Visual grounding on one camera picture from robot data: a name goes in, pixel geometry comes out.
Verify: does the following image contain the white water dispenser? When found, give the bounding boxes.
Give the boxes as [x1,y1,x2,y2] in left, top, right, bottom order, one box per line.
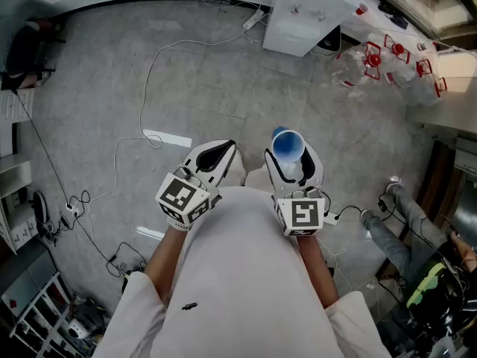
[262,0,361,57]

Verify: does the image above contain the person's right forearm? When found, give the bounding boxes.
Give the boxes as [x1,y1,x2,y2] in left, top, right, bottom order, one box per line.
[296,235,340,309]

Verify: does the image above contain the green and black backpack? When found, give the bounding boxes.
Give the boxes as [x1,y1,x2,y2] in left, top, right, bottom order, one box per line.
[405,259,449,310]

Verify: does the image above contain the person's left forearm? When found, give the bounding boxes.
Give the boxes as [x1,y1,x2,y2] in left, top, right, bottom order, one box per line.
[143,224,187,305]

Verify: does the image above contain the white metal rack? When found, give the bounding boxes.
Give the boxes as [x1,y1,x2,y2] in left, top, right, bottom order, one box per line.
[9,270,109,358]

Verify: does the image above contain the person's white trousers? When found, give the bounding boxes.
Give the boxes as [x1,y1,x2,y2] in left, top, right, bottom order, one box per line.
[223,149,277,192]

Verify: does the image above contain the blue cup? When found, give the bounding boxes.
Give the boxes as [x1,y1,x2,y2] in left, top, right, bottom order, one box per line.
[271,126,306,164]

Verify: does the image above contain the person's white shirt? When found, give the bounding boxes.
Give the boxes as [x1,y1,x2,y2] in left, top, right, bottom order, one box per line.
[91,186,392,358]

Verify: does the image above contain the black and white appliance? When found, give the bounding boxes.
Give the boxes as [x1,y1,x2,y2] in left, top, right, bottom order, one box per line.
[315,26,342,56]

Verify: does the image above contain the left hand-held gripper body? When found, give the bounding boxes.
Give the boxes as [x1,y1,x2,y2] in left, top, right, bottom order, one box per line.
[155,163,221,233]

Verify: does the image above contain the white drawer unit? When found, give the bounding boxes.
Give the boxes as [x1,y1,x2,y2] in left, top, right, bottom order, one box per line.
[0,87,34,125]

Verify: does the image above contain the white shelf unit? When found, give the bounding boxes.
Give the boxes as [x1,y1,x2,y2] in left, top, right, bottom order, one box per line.
[0,154,49,255]

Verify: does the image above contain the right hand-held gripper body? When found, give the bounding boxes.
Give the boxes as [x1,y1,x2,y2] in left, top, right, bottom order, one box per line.
[273,183,329,237]

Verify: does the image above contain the long white cable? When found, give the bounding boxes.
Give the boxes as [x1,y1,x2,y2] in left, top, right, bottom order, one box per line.
[89,7,264,204]

